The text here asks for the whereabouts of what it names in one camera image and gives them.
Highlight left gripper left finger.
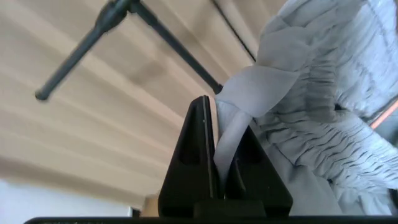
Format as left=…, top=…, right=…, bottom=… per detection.
left=157, top=95, right=224, bottom=218

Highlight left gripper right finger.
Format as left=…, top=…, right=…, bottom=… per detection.
left=224, top=125, right=294, bottom=217

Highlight pale grey shorts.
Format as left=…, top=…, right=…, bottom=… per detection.
left=213, top=0, right=398, bottom=217

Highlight black clothes rack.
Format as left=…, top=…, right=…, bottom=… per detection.
left=34, top=0, right=224, bottom=101

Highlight pink clothes hanger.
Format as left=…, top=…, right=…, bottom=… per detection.
left=369, top=98, right=398, bottom=131

